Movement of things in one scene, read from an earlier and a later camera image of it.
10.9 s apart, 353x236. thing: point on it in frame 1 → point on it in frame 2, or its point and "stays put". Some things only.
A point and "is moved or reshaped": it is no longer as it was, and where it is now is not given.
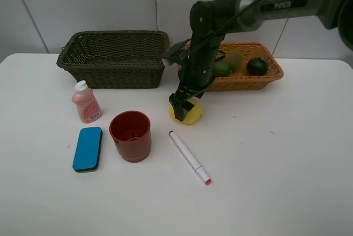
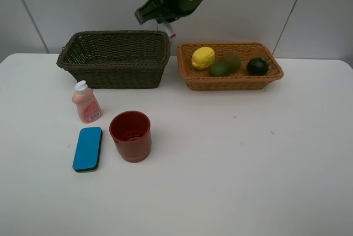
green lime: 222,68 stays put
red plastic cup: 130,130 stays put
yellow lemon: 192,116 is moved or reshaped
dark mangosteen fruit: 257,66 stays put
